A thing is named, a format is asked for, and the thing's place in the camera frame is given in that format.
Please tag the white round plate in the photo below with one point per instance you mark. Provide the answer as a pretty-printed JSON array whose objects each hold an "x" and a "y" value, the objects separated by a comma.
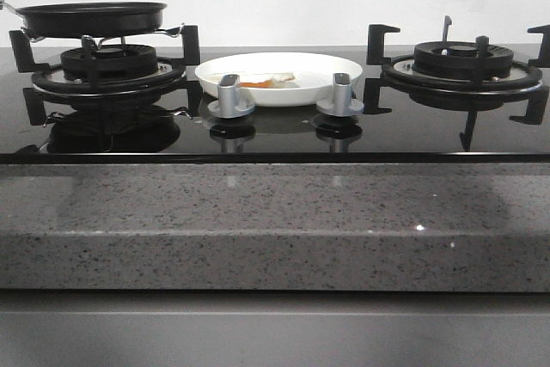
[{"x": 313, "y": 72}]

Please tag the fried egg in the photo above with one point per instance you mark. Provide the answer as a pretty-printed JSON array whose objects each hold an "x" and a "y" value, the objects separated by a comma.
[{"x": 267, "y": 80}]

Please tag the black frying pan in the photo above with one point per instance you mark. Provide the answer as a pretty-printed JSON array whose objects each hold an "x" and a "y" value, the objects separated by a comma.
[{"x": 73, "y": 20}]

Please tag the silver left stove knob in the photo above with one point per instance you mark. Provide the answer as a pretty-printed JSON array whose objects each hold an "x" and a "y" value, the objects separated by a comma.
[{"x": 230, "y": 104}]

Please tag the silver stove knob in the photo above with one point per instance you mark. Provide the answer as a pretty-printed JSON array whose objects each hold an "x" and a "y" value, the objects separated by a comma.
[
  {"x": 230, "y": 104},
  {"x": 341, "y": 102}
]

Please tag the silver right stove knob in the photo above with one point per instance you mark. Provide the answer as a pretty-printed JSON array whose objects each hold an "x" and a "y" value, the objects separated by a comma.
[{"x": 341, "y": 102}]

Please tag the black left burner grate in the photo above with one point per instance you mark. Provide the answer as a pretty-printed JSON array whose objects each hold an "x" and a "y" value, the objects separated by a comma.
[{"x": 50, "y": 80}]

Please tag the black burner grate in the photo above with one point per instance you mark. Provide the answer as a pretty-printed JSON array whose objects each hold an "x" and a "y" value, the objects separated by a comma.
[
  {"x": 50, "y": 80},
  {"x": 524, "y": 78}
]

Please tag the black glass gas cooktop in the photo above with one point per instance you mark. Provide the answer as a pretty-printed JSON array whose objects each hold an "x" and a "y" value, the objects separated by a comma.
[{"x": 397, "y": 126}]

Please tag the black left gas burner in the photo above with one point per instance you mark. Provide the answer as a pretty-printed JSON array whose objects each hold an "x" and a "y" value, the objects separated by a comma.
[{"x": 113, "y": 62}]

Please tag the black gas burner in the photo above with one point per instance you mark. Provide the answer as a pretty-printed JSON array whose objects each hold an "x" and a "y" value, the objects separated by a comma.
[
  {"x": 113, "y": 62},
  {"x": 459, "y": 60}
]

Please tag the black right burner grate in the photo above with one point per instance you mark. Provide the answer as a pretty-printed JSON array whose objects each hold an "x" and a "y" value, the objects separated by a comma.
[{"x": 524, "y": 78}]

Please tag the black right gas burner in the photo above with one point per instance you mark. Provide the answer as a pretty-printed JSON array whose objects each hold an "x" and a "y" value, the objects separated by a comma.
[{"x": 459, "y": 60}]

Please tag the grey cabinet drawer front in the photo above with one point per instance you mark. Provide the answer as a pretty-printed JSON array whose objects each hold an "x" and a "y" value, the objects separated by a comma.
[{"x": 55, "y": 328}]

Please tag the chrome wire pan support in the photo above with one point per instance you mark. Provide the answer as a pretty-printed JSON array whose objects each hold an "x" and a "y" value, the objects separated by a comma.
[{"x": 36, "y": 33}]

